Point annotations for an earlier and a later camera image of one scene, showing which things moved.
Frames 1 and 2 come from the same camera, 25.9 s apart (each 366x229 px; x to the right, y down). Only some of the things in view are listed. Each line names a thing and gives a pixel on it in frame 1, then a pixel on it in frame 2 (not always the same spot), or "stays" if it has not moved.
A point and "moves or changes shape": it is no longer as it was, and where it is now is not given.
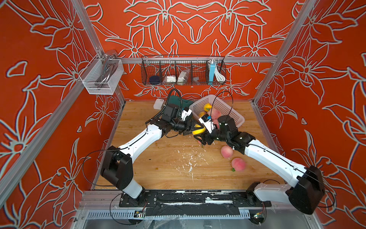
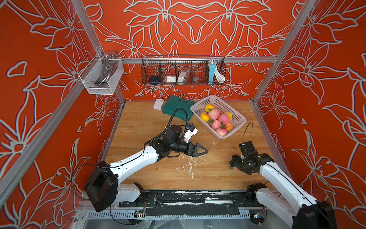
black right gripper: x=203 y=136 -> x=234 y=161
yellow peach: x=199 y=131 moves or changes shape
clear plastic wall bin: x=101 y=76 stays
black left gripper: x=187 y=130 -> x=197 y=148
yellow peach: x=207 y=107 stays
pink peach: x=215 y=114 stays
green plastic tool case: x=177 y=100 stays
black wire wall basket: x=182 y=70 stays
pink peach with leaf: x=216 y=121 stays
